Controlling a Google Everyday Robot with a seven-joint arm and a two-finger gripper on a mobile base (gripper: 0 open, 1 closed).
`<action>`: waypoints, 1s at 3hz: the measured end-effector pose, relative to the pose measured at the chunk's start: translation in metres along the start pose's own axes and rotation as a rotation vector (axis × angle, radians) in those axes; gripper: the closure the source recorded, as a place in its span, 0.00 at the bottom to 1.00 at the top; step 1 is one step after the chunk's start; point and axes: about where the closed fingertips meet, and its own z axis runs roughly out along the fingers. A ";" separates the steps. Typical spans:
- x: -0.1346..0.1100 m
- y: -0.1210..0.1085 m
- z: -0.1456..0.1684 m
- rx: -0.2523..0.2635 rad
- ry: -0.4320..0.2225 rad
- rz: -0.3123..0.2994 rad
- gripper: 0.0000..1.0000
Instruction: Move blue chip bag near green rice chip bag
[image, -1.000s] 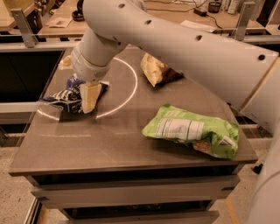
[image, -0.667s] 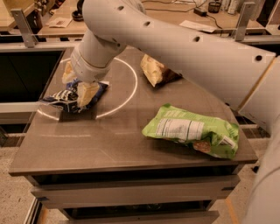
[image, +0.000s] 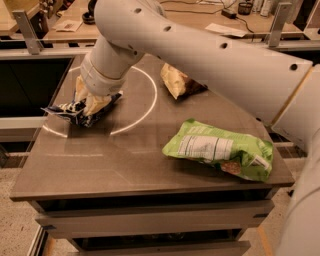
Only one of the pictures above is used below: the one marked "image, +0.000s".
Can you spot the brown yellow salt chip bag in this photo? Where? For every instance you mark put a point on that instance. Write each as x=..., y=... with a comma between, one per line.
x=178, y=83

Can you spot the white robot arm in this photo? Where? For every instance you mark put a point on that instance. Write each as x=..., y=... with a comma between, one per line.
x=281, y=90

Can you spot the small paper card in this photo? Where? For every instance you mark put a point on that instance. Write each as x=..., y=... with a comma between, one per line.
x=68, y=26

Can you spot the grey metal bracket left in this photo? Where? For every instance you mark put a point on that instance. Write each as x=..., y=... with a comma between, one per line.
x=33, y=44

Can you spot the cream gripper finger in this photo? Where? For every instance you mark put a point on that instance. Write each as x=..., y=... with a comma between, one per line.
x=81, y=91
x=94, y=104

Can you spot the black headphones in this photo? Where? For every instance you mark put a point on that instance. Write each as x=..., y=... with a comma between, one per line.
x=88, y=16

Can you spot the grey metal bracket right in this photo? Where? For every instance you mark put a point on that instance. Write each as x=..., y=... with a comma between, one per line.
x=280, y=17

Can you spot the green rice chip bag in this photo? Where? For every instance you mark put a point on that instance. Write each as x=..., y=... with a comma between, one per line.
x=241, y=155

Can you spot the black mesh cup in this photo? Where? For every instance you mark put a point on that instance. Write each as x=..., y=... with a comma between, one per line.
x=244, y=8

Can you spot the white paper sheet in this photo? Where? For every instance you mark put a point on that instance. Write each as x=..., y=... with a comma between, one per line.
x=224, y=30

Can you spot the black floor stand leg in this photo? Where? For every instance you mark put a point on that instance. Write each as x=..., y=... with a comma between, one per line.
x=290, y=193

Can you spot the upper grey drawer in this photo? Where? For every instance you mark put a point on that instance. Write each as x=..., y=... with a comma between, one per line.
x=155, y=219

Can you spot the grey metal bracket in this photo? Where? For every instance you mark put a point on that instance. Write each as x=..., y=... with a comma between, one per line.
x=280, y=17
x=33, y=44

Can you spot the black power adapter with cable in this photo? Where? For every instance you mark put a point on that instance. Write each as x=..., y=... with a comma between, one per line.
x=201, y=13

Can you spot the blue chip bag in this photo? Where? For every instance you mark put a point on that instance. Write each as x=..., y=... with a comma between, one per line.
x=74, y=112

